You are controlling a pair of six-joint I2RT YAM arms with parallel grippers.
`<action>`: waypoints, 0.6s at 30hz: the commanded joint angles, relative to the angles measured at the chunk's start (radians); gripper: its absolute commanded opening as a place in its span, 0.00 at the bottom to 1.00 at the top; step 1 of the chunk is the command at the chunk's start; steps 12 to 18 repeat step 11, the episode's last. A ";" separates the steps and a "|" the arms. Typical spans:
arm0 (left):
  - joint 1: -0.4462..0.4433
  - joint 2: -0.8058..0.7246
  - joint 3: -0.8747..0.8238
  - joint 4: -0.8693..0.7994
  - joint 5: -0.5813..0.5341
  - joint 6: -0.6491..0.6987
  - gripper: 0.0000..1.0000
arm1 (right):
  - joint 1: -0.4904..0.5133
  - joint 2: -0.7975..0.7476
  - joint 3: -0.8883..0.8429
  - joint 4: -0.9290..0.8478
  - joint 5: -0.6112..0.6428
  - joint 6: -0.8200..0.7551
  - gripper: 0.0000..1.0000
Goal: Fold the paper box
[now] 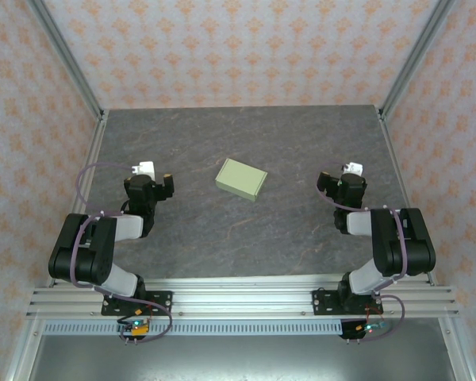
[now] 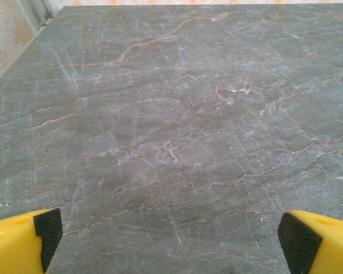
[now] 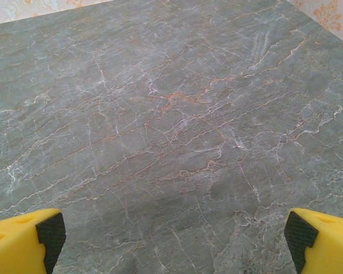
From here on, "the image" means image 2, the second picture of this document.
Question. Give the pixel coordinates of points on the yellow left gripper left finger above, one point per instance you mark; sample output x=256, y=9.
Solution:
x=17, y=245

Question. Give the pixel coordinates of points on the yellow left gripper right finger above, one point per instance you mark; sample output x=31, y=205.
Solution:
x=326, y=245

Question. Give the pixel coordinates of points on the aluminium frame post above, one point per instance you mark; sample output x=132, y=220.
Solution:
x=41, y=11

